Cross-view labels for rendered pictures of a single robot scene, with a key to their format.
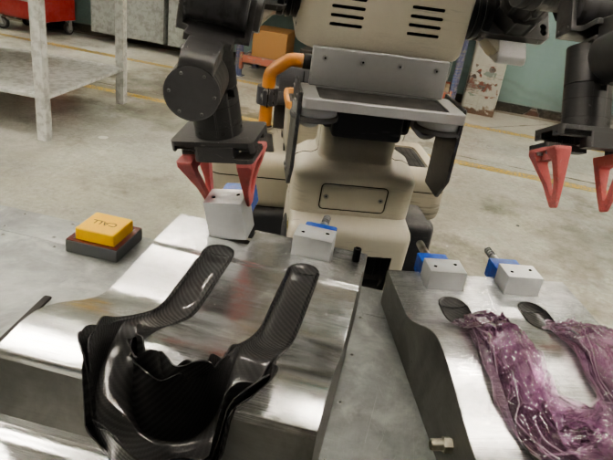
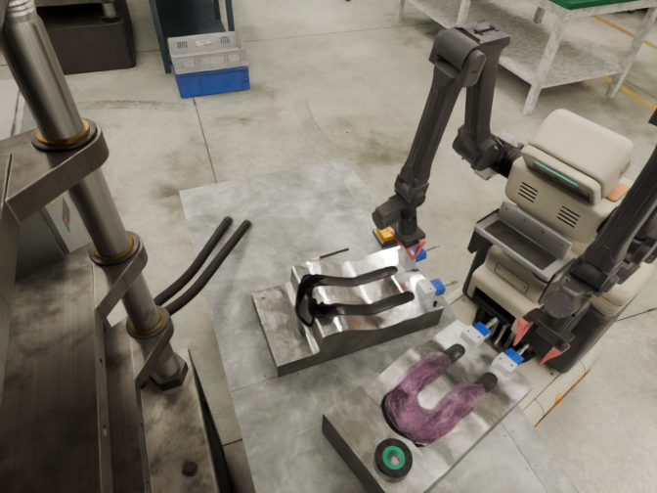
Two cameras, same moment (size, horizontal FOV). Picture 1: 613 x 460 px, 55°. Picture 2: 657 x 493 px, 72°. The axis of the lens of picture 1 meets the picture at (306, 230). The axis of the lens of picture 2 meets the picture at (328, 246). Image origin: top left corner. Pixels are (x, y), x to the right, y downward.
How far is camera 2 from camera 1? 89 cm
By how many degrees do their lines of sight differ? 50
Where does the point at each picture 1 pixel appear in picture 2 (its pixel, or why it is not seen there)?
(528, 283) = (503, 369)
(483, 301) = (474, 358)
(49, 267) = (360, 237)
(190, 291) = (367, 278)
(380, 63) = (533, 225)
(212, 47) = (389, 209)
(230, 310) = (368, 292)
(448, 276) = (468, 338)
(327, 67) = (506, 212)
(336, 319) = (393, 319)
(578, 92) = not seen: hidden behind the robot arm
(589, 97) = not seen: hidden behind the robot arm
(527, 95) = not seen: outside the picture
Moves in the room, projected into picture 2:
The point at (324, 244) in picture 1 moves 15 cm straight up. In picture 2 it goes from (423, 291) to (433, 256)
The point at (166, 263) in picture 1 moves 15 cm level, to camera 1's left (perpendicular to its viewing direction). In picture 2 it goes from (372, 263) to (346, 233)
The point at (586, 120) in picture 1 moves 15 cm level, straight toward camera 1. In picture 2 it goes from (544, 319) to (480, 324)
